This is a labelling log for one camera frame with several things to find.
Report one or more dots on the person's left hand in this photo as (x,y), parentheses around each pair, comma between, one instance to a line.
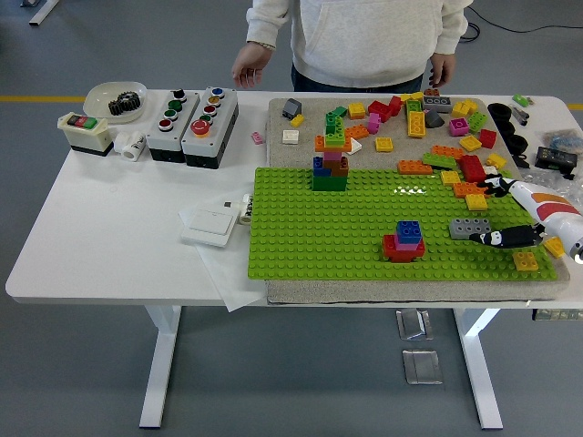
(442,68)

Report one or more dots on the person's right hand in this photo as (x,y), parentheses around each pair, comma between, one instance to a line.
(250,68)

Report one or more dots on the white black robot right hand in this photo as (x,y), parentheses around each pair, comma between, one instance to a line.
(546,209)

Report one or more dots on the light grey eight-stud brick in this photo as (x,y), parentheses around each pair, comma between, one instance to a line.
(467,226)

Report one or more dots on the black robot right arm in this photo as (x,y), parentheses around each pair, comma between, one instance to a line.
(579,257)

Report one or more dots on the person's right forearm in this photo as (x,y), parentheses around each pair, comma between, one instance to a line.
(268,23)

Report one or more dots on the person's left forearm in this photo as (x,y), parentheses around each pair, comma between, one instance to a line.
(451,27)

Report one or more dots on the brown brick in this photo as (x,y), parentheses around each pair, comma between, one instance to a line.
(340,167)
(432,92)

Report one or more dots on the dark grey long brick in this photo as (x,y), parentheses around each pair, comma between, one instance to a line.
(437,104)

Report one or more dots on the dark grey slope brick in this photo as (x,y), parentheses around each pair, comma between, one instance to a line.
(434,118)
(291,108)

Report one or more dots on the magenta brick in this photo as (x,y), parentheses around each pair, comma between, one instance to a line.
(458,126)

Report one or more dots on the yellow long brick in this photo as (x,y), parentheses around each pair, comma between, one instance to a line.
(416,124)

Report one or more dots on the small white brick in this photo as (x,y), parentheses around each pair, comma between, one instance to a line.
(489,169)

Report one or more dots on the small pink brick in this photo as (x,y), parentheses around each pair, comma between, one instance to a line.
(258,137)

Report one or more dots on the small yellow brick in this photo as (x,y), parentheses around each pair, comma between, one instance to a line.
(297,120)

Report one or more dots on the white square brick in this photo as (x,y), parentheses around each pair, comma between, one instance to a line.
(290,136)

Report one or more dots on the large red brick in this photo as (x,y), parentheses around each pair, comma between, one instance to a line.
(472,168)

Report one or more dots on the lime green long brick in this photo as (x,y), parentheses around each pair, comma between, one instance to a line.
(439,160)

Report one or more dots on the orange flat brick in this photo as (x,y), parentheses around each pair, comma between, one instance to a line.
(332,146)

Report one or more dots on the white slope brick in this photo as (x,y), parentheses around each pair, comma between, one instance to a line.
(355,145)

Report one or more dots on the blue brick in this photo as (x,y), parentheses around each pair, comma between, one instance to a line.
(408,230)
(320,167)

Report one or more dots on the dark green brick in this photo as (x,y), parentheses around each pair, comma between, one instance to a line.
(329,183)

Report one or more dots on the green studded baseplate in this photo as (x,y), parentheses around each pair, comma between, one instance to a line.
(319,236)

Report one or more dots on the clear plastic bag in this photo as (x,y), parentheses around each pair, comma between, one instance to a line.
(546,184)

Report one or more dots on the black electronic device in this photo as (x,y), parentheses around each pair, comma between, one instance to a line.
(555,158)

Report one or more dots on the bag of blue parts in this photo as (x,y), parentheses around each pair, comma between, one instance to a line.
(562,138)

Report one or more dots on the control box with emergency stop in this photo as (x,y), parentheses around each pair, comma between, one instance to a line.
(214,145)

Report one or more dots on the silver hand tool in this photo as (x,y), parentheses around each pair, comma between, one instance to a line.
(520,116)

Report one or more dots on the control box with black knob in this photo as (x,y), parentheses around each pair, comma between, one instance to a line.
(175,136)

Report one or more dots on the grey tray under table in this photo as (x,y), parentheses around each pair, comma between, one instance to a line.
(558,315)

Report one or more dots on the black metal gear cluster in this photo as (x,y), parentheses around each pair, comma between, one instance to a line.
(123,104)

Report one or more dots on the white printed tube fitting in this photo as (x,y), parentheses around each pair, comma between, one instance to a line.
(246,211)

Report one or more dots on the white pipe tee fitting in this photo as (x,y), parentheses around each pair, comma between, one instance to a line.
(129,145)

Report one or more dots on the white bowl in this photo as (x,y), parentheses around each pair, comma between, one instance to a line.
(98,102)

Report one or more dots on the white table leg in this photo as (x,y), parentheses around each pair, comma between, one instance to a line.
(161,364)
(478,364)

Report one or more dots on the silver floor box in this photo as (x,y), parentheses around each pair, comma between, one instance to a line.
(422,366)
(413,323)

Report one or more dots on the white paper sheet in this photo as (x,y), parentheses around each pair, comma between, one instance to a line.
(232,273)

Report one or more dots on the white furniture foot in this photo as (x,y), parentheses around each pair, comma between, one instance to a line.
(43,13)

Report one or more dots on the white wall switch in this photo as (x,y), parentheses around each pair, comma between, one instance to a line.
(209,225)

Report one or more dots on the white switch red green rocker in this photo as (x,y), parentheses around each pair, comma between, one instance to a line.
(86,136)

